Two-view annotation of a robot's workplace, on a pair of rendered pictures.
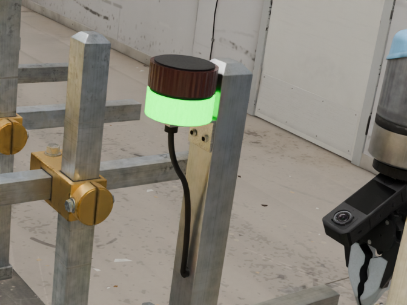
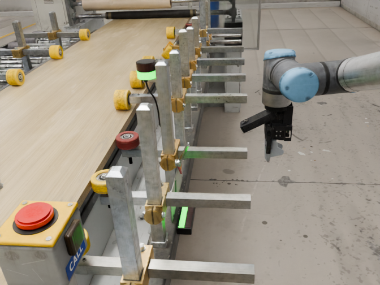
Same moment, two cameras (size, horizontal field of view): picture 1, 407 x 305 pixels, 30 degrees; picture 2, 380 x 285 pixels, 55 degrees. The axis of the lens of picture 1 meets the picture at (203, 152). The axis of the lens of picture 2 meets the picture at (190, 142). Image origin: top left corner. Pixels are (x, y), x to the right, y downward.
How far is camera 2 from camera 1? 86 cm
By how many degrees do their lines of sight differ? 44
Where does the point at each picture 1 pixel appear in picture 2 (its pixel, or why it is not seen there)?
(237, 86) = (161, 69)
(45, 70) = (232, 60)
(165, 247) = (353, 149)
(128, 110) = (240, 77)
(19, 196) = not seen: hidden behind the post
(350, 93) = not seen: outside the picture
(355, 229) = (245, 126)
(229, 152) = (163, 89)
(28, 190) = not seen: hidden behind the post
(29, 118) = (199, 77)
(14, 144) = (185, 86)
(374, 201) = (257, 117)
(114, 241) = (329, 142)
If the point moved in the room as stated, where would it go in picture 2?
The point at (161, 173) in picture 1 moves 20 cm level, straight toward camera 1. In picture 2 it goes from (215, 100) to (179, 117)
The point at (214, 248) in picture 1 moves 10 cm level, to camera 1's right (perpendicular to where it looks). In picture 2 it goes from (165, 119) to (188, 128)
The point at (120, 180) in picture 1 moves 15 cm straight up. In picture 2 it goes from (198, 100) to (197, 62)
